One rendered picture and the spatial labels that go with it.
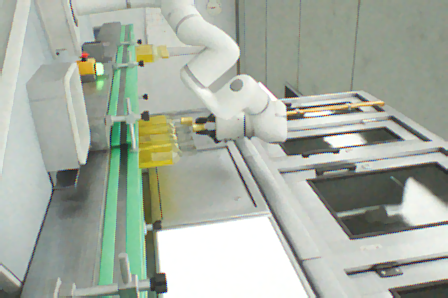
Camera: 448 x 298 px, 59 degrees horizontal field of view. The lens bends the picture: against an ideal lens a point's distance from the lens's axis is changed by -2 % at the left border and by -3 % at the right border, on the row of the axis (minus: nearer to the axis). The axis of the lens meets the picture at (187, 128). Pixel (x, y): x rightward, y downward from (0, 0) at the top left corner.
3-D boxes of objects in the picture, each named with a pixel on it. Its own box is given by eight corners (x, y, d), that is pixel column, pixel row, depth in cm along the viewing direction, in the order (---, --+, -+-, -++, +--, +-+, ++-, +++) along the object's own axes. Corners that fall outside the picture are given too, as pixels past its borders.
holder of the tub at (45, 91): (51, 191, 97) (83, 187, 98) (25, 84, 86) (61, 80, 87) (62, 158, 113) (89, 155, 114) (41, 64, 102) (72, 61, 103)
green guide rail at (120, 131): (110, 146, 120) (137, 143, 121) (110, 143, 119) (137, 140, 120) (123, 36, 279) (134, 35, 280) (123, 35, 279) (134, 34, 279)
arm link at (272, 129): (241, 89, 121) (266, 111, 138) (241, 130, 117) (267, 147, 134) (267, 84, 116) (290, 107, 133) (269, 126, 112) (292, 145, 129)
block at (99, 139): (85, 153, 115) (109, 151, 115) (79, 123, 111) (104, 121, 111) (86, 148, 118) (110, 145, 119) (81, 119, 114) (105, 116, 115)
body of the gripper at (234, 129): (248, 134, 145) (217, 134, 147) (247, 108, 141) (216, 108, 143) (248, 143, 138) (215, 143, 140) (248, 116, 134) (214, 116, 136)
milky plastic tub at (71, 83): (48, 172, 95) (84, 168, 96) (27, 83, 86) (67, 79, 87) (60, 141, 111) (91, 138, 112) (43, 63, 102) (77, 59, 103)
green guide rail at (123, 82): (107, 123, 117) (134, 120, 118) (106, 120, 116) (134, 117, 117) (122, 26, 276) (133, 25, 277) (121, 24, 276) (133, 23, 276)
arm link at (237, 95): (245, 64, 122) (208, 94, 126) (212, 31, 105) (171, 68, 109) (273, 102, 114) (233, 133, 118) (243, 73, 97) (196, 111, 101)
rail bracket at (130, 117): (110, 156, 116) (153, 151, 117) (101, 102, 109) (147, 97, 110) (111, 151, 119) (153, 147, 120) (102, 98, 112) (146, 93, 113)
